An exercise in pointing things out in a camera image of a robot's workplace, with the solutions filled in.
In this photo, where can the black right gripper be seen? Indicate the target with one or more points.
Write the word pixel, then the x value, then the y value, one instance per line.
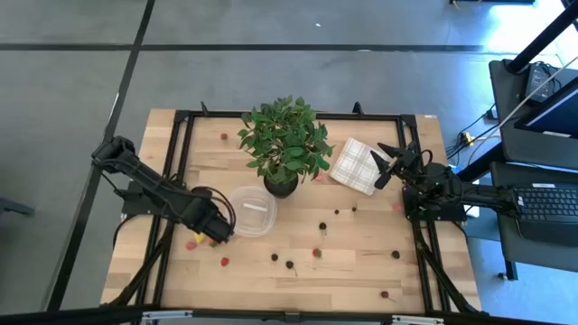
pixel 406 160

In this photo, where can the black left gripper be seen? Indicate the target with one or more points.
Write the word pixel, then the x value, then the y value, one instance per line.
pixel 212 221

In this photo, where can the yellow toy lemon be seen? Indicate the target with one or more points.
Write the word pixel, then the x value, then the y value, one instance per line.
pixel 198 237

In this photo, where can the red toy strawberry green leaves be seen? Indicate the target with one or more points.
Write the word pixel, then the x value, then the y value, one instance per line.
pixel 212 244

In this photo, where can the pink toy raspberry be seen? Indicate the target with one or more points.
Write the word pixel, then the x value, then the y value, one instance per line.
pixel 319 177
pixel 191 245

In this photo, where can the clear plastic tupperware container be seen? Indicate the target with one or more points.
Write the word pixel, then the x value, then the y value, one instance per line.
pixel 253 219

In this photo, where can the small red toy strawberry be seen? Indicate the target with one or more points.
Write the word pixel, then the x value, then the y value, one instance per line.
pixel 224 261

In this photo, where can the black toy blackberry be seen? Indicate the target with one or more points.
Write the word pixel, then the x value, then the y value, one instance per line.
pixel 274 257

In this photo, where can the reddish brown toy berry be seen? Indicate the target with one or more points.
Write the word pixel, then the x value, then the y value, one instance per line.
pixel 224 136

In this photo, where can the dark toy cherry green stem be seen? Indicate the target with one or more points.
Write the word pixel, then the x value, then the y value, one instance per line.
pixel 289 264

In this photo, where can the dark grape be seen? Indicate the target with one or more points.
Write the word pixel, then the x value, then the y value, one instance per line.
pixel 322 225

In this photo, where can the dark round toy fruit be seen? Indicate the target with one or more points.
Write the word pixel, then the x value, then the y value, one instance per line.
pixel 395 254

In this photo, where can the green plant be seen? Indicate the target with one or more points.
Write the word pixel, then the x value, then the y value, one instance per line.
pixel 284 140

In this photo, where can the red toy strawberry long stem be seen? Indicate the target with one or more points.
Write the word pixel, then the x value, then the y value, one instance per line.
pixel 317 253

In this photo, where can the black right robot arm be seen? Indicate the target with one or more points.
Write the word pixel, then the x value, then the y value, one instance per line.
pixel 478 196

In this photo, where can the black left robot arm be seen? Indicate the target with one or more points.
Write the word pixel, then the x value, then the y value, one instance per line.
pixel 149 180

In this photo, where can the white plaid folded cloth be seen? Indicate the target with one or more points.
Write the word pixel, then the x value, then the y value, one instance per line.
pixel 357 164

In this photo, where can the yellow power plug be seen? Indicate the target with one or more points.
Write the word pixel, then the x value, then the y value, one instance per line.
pixel 467 137

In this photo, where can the white flat object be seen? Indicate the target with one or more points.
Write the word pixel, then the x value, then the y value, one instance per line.
pixel 472 210

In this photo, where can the dark grey desk top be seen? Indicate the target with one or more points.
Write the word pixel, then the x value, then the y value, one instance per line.
pixel 506 246
pixel 508 113

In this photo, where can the black computer keyboard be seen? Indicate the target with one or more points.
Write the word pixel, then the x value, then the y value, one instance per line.
pixel 548 212

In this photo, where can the black power adapter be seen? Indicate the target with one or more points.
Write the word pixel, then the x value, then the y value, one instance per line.
pixel 537 79

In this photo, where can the black computer monitor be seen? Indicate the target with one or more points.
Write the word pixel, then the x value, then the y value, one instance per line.
pixel 555 113

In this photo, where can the grey furniture foot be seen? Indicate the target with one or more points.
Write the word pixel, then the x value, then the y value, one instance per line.
pixel 13 207

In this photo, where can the black diagonal post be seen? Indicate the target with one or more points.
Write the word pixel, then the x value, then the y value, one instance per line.
pixel 542 38
pixel 478 164

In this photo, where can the black and silver rail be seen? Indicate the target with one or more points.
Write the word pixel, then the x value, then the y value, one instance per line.
pixel 289 317

